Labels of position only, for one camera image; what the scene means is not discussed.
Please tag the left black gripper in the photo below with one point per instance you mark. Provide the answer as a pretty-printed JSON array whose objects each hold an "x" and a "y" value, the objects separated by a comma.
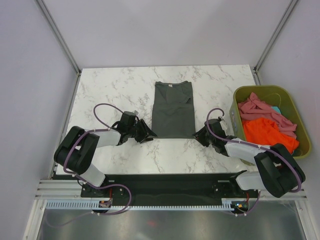
[{"x": 146, "y": 134}]

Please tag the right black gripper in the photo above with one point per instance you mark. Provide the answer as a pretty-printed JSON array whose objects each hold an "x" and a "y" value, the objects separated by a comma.
[{"x": 199, "y": 135}]

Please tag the dark grey t shirt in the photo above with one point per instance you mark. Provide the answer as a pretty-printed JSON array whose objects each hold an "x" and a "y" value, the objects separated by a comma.
[{"x": 173, "y": 112}]

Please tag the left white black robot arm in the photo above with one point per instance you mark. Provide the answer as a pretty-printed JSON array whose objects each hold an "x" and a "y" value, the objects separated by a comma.
[{"x": 75, "y": 153}]

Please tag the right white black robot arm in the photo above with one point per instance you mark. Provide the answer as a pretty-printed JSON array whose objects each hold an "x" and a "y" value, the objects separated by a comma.
[{"x": 277, "y": 171}]

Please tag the pink t shirt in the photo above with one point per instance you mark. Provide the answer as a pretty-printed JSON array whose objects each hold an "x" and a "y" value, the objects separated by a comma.
[{"x": 253, "y": 108}]

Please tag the orange t shirt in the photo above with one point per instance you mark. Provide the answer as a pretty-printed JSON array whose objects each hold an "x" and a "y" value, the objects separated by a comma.
[{"x": 263, "y": 131}]

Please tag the teal cloth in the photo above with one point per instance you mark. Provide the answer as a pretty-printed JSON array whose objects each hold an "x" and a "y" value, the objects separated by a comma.
[{"x": 275, "y": 108}]

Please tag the olive green plastic bin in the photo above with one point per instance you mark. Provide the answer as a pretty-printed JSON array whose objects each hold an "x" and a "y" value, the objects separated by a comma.
[{"x": 274, "y": 103}]

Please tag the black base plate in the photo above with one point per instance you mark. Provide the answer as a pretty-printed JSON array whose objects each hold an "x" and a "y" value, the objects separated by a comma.
[{"x": 170, "y": 188}]

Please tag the white slotted cable duct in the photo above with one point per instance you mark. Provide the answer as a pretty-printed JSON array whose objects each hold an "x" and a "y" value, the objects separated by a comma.
[{"x": 114, "y": 205}]

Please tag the aluminium front rail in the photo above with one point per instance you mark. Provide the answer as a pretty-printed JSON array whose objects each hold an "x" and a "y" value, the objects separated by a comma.
[{"x": 71, "y": 190}]

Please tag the left aluminium frame post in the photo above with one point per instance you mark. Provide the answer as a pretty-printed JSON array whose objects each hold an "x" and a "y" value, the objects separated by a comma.
[{"x": 57, "y": 34}]

